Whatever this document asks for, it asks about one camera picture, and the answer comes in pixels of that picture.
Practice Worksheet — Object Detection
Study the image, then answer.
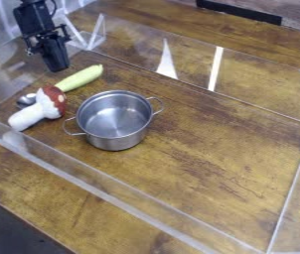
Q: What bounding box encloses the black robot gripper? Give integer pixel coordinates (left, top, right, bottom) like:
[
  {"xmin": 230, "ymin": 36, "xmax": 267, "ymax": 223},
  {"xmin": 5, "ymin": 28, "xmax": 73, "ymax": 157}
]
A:
[{"xmin": 14, "ymin": 0, "xmax": 72, "ymax": 72}]

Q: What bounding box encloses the plush red white mushroom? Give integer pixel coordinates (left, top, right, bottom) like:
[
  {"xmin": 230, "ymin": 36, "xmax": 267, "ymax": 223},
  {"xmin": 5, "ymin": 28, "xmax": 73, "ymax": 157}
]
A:
[{"xmin": 9, "ymin": 85, "xmax": 68, "ymax": 131}]

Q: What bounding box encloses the small stainless steel pot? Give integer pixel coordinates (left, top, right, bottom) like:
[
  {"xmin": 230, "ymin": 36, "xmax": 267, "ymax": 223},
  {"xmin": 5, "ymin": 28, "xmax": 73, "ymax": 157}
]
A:
[{"xmin": 64, "ymin": 90, "xmax": 165, "ymax": 151}]

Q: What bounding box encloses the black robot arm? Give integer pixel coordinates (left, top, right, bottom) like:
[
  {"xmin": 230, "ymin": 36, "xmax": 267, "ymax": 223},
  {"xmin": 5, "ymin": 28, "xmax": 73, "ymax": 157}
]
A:
[{"xmin": 14, "ymin": 0, "xmax": 72, "ymax": 72}]

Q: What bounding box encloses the black bar in background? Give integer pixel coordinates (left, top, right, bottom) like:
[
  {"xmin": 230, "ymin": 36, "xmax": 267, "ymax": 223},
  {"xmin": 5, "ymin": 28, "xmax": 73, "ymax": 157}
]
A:
[{"xmin": 196, "ymin": 0, "xmax": 283, "ymax": 26}]

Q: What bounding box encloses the clear acrylic enclosure wall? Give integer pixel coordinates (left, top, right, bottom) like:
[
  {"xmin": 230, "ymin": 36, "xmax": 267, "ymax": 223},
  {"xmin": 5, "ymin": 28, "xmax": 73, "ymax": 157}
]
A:
[{"xmin": 0, "ymin": 0, "xmax": 300, "ymax": 254}]

